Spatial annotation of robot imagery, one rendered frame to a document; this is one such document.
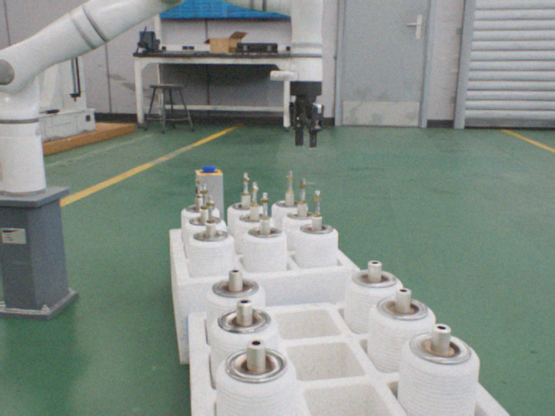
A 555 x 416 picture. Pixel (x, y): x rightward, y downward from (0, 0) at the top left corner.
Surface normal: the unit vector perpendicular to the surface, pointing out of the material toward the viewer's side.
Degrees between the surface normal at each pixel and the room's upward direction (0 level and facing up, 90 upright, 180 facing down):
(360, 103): 90
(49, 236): 90
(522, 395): 0
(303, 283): 90
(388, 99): 90
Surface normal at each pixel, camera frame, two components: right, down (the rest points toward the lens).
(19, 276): -0.14, 0.24
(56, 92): 0.99, 0.04
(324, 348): 0.18, 0.24
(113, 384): 0.00, -0.97
